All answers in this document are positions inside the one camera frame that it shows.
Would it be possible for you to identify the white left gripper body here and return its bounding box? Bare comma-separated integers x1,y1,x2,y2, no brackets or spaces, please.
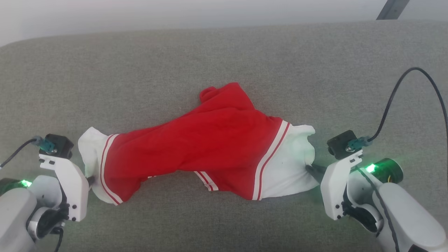
38,154,90,223

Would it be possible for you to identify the red and white shirt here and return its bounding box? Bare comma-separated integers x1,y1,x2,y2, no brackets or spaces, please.
78,83,316,206

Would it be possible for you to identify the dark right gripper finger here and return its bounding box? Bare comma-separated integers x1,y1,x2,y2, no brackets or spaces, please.
305,164,328,184

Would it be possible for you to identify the black cable teal connector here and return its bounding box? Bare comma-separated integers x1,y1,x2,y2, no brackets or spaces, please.
0,136,56,169
348,67,448,165

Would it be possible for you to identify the grey metal bar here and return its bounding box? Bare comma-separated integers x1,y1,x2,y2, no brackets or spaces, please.
376,0,410,20

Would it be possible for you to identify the grey fabric sofa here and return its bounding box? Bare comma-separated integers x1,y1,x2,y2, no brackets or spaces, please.
0,20,448,252

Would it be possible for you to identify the black left cable teal connector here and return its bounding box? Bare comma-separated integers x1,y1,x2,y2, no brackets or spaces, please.
0,136,56,169

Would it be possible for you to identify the black right cable teal connector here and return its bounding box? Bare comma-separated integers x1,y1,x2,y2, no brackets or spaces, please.
348,67,448,165

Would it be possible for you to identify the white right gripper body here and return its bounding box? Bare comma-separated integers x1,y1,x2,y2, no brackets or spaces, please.
320,150,364,221

